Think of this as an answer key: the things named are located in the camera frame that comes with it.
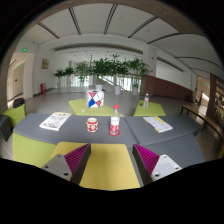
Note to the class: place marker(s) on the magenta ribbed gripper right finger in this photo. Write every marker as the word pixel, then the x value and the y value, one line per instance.
pixel 151 166

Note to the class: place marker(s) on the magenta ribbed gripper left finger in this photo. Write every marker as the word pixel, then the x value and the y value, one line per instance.
pixel 70 166

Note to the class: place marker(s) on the clear bottle with red label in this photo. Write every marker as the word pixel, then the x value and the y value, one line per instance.
pixel 115 120

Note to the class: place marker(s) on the far clear water bottle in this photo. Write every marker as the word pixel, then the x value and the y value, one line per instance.
pixel 146 100

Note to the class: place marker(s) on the yellow white booklet on right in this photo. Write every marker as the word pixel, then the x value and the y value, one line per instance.
pixel 158 124

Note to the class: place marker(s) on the white magazine on left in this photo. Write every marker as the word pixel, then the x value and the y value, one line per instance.
pixel 55 121

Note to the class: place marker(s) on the red and white cup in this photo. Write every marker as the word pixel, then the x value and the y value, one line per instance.
pixel 92 125

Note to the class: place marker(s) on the red round coaster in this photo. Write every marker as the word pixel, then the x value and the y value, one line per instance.
pixel 114 133

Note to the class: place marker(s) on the white red blue cube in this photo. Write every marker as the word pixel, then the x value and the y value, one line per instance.
pixel 94 98

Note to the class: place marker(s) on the wooden bench on right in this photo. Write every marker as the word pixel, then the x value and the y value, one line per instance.
pixel 207 121

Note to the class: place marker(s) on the green chair with black cushion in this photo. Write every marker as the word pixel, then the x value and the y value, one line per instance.
pixel 17 112

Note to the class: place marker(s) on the dark grey ottoman stool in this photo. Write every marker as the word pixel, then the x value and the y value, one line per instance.
pixel 5 127

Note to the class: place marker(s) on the red fire extinguisher box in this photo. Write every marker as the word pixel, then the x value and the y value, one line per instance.
pixel 43 88

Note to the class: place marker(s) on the potted plant far left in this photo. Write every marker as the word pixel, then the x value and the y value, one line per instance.
pixel 59 74

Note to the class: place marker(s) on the potted plant on right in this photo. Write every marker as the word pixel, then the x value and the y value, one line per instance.
pixel 137 68

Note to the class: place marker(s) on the large potted plant centre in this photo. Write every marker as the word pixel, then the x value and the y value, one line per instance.
pixel 109 67

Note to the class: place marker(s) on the framed picture on wall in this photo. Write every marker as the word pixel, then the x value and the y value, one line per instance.
pixel 45 63

